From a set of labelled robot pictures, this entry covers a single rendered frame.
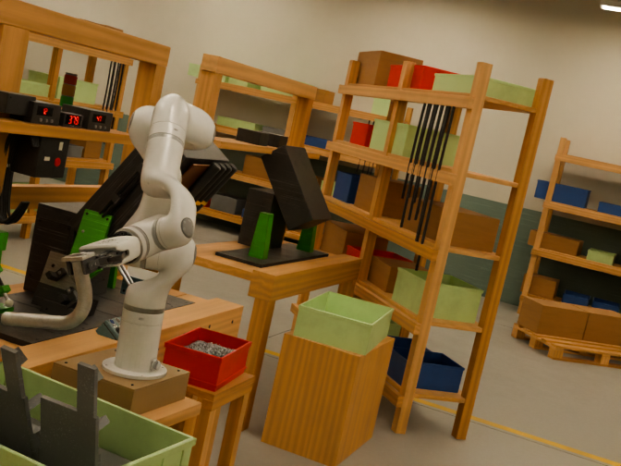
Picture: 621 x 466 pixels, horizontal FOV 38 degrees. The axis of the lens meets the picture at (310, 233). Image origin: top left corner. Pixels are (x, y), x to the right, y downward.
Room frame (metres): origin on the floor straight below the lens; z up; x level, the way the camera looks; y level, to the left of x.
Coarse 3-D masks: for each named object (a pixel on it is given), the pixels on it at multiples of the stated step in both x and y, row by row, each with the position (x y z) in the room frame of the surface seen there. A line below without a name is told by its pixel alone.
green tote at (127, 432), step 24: (24, 384) 2.28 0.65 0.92; (48, 384) 2.25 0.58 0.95; (120, 408) 2.15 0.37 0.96; (120, 432) 2.14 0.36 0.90; (144, 432) 2.11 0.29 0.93; (168, 432) 2.09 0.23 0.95; (0, 456) 1.78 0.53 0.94; (24, 456) 1.76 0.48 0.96; (120, 456) 2.14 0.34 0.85; (144, 456) 2.11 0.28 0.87; (168, 456) 1.96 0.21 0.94
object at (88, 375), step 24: (96, 384) 1.82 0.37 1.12; (48, 408) 1.88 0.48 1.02; (72, 408) 1.86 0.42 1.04; (96, 408) 1.84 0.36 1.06; (48, 432) 1.90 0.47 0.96; (72, 432) 1.87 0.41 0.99; (96, 432) 1.84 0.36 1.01; (48, 456) 1.91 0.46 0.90; (72, 456) 1.88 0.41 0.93; (96, 456) 1.86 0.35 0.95
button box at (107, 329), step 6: (114, 318) 2.99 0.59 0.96; (120, 318) 3.02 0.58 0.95; (102, 324) 2.95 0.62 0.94; (108, 324) 2.95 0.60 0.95; (114, 324) 2.96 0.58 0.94; (96, 330) 2.96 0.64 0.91; (102, 330) 2.95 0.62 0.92; (108, 330) 2.94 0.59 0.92; (114, 330) 2.94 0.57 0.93; (108, 336) 2.94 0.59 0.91; (114, 336) 2.94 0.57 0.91
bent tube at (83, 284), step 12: (84, 252) 1.82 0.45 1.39; (72, 264) 1.80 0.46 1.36; (84, 276) 1.80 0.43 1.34; (84, 288) 1.80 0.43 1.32; (84, 300) 1.81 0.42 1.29; (72, 312) 1.83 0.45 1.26; (84, 312) 1.81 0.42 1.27; (12, 324) 1.89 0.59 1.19; (24, 324) 1.87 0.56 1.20; (36, 324) 1.86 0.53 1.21; (48, 324) 1.85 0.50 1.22; (60, 324) 1.84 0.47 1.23; (72, 324) 1.83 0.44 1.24
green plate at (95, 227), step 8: (88, 216) 3.20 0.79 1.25; (96, 216) 3.19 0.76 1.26; (104, 216) 3.18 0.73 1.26; (112, 216) 3.17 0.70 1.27; (80, 224) 3.19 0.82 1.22; (88, 224) 3.19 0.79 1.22; (96, 224) 3.18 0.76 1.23; (104, 224) 3.17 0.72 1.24; (80, 232) 3.18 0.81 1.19; (88, 232) 3.18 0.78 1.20; (96, 232) 3.17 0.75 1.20; (104, 232) 3.16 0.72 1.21; (80, 240) 3.17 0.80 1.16; (88, 240) 3.17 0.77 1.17; (96, 240) 3.16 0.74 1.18; (72, 248) 3.17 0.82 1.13
